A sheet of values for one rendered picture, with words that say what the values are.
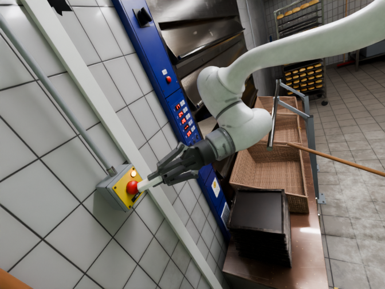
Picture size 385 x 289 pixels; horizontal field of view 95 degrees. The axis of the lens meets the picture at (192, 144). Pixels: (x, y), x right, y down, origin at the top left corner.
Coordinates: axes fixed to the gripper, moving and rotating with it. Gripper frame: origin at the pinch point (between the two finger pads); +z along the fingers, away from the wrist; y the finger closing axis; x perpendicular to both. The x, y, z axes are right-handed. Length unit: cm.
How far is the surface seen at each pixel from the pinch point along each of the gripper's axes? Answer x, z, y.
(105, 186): 0.7, 10.3, -5.0
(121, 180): 1.4, 6.5, -4.1
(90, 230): -1.4, 19.7, 3.8
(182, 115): 36.3, -23.2, -2.7
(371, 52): 232, -498, 115
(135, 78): 28.5, -10.8, -25.7
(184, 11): 72, -55, -48
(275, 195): 19, -51, 58
